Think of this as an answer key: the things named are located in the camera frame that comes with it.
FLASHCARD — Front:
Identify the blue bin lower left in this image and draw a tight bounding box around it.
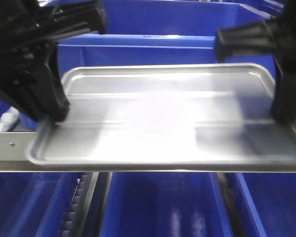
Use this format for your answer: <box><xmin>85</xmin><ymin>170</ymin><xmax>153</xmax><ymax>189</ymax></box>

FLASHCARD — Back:
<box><xmin>0</xmin><ymin>172</ymin><xmax>79</xmax><ymax>237</ymax></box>

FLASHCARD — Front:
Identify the blue plastic crate upper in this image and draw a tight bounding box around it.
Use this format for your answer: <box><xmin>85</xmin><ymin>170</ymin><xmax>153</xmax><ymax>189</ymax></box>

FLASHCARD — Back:
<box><xmin>58</xmin><ymin>0</ymin><xmax>270</xmax><ymax>75</ymax></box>

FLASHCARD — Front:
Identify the silver metal tray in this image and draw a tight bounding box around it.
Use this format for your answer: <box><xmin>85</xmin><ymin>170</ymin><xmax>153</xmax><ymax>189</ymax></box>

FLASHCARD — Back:
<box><xmin>26</xmin><ymin>63</ymin><xmax>296</xmax><ymax>172</ymax></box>

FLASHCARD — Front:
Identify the black roller rail lower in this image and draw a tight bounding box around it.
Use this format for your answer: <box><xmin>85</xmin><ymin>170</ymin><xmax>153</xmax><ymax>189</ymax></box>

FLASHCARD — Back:
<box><xmin>61</xmin><ymin>172</ymin><xmax>93</xmax><ymax>237</ymax></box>

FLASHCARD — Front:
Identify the blue bin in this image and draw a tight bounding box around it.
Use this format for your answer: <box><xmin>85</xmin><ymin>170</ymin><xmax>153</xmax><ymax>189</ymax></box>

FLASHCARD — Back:
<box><xmin>226</xmin><ymin>173</ymin><xmax>296</xmax><ymax>237</ymax></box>
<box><xmin>100</xmin><ymin>172</ymin><xmax>233</xmax><ymax>237</ymax></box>
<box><xmin>0</xmin><ymin>172</ymin><xmax>79</xmax><ymax>237</ymax></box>

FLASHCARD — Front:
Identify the blue bin lower middle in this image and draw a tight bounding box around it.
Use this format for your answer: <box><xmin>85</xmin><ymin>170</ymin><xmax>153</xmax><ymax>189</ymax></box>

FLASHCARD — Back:
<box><xmin>100</xmin><ymin>172</ymin><xmax>233</xmax><ymax>237</ymax></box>

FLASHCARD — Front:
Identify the steel shelf front beam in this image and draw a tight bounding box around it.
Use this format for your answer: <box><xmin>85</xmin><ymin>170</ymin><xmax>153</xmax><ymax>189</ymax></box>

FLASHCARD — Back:
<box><xmin>0</xmin><ymin>132</ymin><xmax>296</xmax><ymax>173</ymax></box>

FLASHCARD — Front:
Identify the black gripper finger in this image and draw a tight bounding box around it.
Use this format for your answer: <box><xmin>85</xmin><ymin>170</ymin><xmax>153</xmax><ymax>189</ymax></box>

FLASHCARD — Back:
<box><xmin>22</xmin><ymin>46</ymin><xmax>70</xmax><ymax>121</ymax></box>
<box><xmin>27</xmin><ymin>0</ymin><xmax>108</xmax><ymax>45</ymax></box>
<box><xmin>214</xmin><ymin>20</ymin><xmax>285</xmax><ymax>62</ymax></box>
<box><xmin>271</xmin><ymin>58</ymin><xmax>296</xmax><ymax>123</ymax></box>

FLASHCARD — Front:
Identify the white roller rail left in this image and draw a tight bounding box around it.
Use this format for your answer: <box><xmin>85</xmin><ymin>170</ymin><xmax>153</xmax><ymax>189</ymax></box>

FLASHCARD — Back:
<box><xmin>0</xmin><ymin>107</ymin><xmax>19</xmax><ymax>132</ymax></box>

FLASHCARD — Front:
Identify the blue bin lower right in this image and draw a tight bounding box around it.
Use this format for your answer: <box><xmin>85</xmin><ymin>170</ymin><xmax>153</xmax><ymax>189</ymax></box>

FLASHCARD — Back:
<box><xmin>226</xmin><ymin>173</ymin><xmax>296</xmax><ymax>237</ymax></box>

